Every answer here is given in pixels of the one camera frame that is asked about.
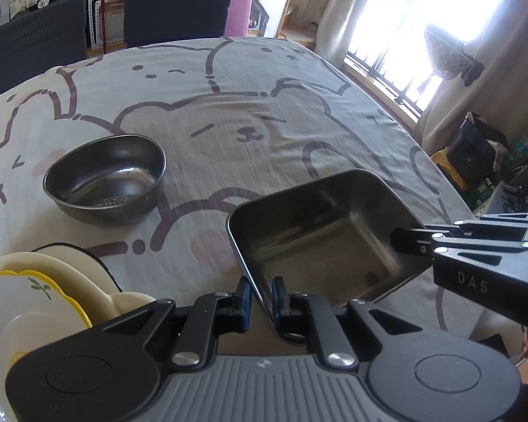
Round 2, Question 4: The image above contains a large square steel tray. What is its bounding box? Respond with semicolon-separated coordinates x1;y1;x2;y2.
226;169;429;348

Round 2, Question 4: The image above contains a yellow bag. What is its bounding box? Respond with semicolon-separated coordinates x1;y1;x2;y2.
431;149;467;190

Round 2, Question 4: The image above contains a floral yellow-rimmed bowl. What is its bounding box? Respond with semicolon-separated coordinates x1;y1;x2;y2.
0;269;93;418

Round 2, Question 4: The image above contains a dark grey chair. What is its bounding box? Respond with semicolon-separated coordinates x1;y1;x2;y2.
0;0;89;100
123;0;234;48

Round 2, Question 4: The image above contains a white perforated cart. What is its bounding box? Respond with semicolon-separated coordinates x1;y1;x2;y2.
86;0;126;53

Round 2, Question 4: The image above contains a maroon strap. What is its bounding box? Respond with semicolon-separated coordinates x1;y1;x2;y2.
98;0;108;56

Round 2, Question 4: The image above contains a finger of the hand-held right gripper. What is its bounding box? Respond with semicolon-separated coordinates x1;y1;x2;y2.
389;225;528;258
455;212;528;235

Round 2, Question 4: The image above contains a cream two-handled bowl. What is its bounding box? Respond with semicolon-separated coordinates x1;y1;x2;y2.
0;251;159;330

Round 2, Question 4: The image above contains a dark bag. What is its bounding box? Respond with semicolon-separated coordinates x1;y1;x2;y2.
446;114;498;185

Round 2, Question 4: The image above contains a bear print tablecloth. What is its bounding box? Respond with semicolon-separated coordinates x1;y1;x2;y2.
0;35;489;344

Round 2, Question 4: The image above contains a patterned hanging cloth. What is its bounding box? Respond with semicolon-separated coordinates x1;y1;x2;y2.
425;26;485;80

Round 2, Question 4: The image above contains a black window guard rail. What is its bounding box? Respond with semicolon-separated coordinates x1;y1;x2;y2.
345;50;427;119

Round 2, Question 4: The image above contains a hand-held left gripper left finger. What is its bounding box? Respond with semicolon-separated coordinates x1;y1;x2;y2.
100;276;252;371

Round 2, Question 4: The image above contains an oval steel bowl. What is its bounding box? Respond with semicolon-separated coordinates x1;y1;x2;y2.
43;134;167;228

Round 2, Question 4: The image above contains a white dark-rimmed plate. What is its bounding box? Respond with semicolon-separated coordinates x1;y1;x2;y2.
29;243;124;294

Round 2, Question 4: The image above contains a pink cloth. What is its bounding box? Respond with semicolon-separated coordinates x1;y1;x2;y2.
224;0;253;38

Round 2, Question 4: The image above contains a beige curtain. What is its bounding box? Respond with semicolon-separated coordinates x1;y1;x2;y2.
314;0;379;58
416;26;528;154

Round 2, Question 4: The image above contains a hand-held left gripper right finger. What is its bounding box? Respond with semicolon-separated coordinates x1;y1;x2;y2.
270;278;425;369

